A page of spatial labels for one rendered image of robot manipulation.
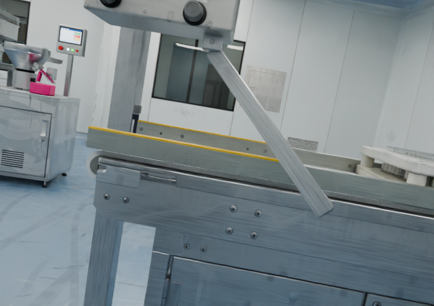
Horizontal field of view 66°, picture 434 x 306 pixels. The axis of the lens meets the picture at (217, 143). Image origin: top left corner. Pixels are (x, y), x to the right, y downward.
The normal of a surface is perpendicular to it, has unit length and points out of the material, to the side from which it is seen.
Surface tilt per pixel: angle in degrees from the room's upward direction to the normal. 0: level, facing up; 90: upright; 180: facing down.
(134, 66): 90
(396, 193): 90
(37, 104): 90
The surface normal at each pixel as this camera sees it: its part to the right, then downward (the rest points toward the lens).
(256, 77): 0.08, 0.13
